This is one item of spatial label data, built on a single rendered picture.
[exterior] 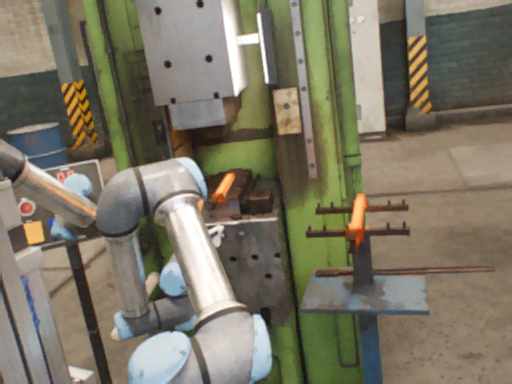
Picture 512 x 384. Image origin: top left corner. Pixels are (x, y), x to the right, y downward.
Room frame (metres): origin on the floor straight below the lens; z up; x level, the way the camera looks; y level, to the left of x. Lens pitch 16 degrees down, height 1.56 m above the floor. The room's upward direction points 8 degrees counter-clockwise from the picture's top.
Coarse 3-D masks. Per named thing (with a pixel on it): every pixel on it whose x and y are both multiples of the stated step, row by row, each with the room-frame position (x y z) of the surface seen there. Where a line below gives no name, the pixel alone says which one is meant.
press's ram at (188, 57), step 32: (160, 0) 1.90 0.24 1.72; (192, 0) 1.88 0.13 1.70; (224, 0) 1.93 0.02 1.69; (160, 32) 1.90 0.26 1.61; (192, 32) 1.89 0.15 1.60; (224, 32) 1.87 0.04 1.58; (160, 64) 1.91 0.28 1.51; (192, 64) 1.89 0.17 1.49; (224, 64) 1.87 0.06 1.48; (160, 96) 1.91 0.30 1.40; (192, 96) 1.89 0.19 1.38; (224, 96) 1.87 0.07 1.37
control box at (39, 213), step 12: (60, 168) 1.88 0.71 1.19; (72, 168) 1.89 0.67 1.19; (84, 168) 1.90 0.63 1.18; (96, 168) 1.91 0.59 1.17; (60, 180) 1.86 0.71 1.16; (96, 180) 1.88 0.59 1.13; (96, 192) 1.86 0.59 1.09; (36, 204) 1.80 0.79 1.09; (96, 204) 1.83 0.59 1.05; (24, 216) 1.77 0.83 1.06; (36, 216) 1.78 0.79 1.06; (48, 216) 1.78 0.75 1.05; (48, 228) 1.76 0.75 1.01; (48, 240) 1.74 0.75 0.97; (60, 240) 1.74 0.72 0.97; (84, 240) 1.81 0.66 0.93
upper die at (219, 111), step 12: (240, 96) 2.29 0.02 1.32; (180, 108) 1.90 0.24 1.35; (192, 108) 1.89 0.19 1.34; (204, 108) 1.89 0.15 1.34; (216, 108) 1.88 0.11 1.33; (228, 108) 1.96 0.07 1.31; (240, 108) 2.23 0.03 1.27; (180, 120) 1.90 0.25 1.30; (192, 120) 1.89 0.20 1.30; (204, 120) 1.89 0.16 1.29; (216, 120) 1.88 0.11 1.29; (228, 120) 1.92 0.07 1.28
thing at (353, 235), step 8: (360, 200) 1.70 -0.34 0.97; (360, 208) 1.62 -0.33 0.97; (352, 216) 1.56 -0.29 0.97; (360, 216) 1.55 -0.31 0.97; (352, 224) 1.49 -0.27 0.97; (360, 224) 1.49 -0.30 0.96; (352, 232) 1.40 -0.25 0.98; (360, 232) 1.42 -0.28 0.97; (352, 240) 1.35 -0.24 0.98; (360, 240) 1.42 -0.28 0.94; (352, 248) 1.35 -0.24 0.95
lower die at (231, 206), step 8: (240, 168) 2.29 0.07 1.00; (216, 176) 2.24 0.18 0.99; (224, 176) 2.20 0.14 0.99; (208, 184) 2.16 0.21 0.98; (216, 184) 2.10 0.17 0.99; (232, 184) 2.05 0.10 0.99; (240, 184) 2.05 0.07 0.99; (208, 192) 2.00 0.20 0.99; (208, 200) 1.89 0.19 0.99; (232, 200) 1.88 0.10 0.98; (240, 200) 1.92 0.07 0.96; (208, 208) 1.89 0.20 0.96; (224, 208) 1.88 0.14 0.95; (232, 208) 1.88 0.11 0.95; (240, 208) 1.89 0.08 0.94; (208, 216) 1.89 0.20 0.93; (216, 216) 1.89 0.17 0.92; (224, 216) 1.88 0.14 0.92
